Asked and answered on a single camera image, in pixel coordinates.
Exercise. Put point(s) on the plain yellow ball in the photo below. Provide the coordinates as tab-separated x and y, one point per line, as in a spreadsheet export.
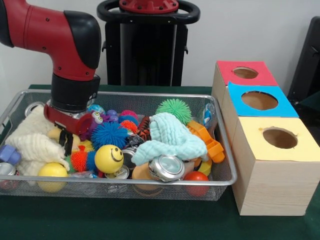
52	171

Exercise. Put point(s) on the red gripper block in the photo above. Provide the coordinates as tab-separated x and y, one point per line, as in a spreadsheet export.
85	126

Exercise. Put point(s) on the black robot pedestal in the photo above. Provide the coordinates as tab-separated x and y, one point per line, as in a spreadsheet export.
147	50

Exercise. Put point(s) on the blue spiky rubber ball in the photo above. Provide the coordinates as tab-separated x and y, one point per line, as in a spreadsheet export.
108	135

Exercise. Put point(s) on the orange plastic toy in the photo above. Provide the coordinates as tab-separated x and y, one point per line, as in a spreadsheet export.
215	151

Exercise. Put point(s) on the green spiky rubber ball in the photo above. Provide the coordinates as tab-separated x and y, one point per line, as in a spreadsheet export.
173	106

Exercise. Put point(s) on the light blue muslin cloth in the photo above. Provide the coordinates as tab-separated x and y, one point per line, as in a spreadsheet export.
172	140

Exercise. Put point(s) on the dark green table cloth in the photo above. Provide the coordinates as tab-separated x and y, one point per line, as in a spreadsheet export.
150	220
312	100

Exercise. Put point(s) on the crushed silver can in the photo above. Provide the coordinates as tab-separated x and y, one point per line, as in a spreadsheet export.
165	167

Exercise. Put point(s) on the cream muslin cloth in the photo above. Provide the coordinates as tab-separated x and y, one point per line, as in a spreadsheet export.
32	150

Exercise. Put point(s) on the yellow plush duck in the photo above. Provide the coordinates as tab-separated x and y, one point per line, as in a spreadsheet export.
53	133

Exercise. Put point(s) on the wooden box with three holes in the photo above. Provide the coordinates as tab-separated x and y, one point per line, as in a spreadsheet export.
275	187

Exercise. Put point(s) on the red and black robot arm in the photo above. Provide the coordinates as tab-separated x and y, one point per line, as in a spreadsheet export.
50	30

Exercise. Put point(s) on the red ball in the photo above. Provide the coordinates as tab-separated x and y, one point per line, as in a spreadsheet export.
196	176

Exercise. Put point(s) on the yellow smiley face ball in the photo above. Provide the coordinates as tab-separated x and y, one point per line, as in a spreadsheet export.
107	160

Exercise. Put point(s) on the purple monster toy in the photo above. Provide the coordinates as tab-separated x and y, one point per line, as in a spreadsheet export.
110	118

